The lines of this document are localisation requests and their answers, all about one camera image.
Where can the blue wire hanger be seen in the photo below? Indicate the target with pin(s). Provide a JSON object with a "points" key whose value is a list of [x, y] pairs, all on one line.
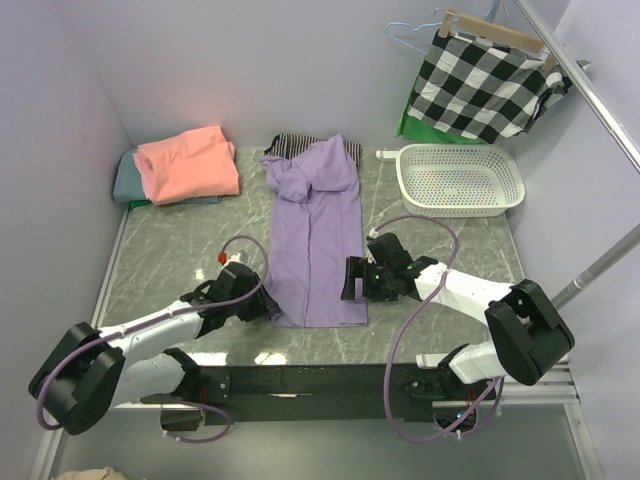
{"points": [[409, 35]]}

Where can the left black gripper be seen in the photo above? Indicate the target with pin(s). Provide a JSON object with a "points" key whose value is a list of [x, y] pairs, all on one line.
{"points": [[265, 306]]}

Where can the black white checkered cloth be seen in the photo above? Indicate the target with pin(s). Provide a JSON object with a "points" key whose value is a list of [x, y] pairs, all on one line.
{"points": [[479, 89]]}

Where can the wooden hanger bar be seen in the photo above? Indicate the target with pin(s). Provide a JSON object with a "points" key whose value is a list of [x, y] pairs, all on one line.
{"points": [[500, 34]]}

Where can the grey-blue folded t shirt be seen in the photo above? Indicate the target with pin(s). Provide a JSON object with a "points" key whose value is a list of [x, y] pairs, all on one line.
{"points": [[125, 180]]}

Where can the purple t shirt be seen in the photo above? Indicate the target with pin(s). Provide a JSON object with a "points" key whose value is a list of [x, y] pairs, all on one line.
{"points": [[316, 224]]}

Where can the beige cloth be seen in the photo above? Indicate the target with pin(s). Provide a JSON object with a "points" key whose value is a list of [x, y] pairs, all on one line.
{"points": [[105, 473]]}

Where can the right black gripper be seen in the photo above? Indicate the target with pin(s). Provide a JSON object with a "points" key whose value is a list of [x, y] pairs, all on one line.
{"points": [[356, 279]]}

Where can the white rack foot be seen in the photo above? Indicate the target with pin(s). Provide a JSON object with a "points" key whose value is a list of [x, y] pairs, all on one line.
{"points": [[387, 155]]}

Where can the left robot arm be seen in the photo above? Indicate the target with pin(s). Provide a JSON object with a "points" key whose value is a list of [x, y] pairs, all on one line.
{"points": [[91, 371]]}

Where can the silver diagonal rack pole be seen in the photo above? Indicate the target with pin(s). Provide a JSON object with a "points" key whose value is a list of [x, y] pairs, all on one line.
{"points": [[610, 258]]}

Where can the black white striped shirt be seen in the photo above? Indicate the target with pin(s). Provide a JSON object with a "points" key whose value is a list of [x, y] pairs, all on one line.
{"points": [[288, 146]]}

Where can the white plastic laundry basket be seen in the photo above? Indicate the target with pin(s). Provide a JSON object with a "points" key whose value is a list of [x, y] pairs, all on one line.
{"points": [[458, 181]]}

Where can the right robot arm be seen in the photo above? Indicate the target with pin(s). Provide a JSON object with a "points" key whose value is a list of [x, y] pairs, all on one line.
{"points": [[527, 334]]}

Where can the pink folded t shirt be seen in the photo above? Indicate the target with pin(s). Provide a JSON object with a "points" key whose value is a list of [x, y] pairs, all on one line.
{"points": [[202, 140]]}

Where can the black base beam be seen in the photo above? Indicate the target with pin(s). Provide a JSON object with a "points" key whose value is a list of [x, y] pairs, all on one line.
{"points": [[330, 392]]}

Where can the silver metal rack pole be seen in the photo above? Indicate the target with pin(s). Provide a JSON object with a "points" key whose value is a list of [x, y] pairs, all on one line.
{"points": [[582, 82]]}

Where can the green folded t shirt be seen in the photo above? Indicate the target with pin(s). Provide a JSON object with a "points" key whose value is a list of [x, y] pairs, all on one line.
{"points": [[138, 203]]}

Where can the green hanging cloth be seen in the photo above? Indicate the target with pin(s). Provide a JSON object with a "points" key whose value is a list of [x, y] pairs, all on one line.
{"points": [[413, 129]]}

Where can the aluminium rail frame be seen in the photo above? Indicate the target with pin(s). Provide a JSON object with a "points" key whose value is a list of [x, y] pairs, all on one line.
{"points": [[555, 388]]}

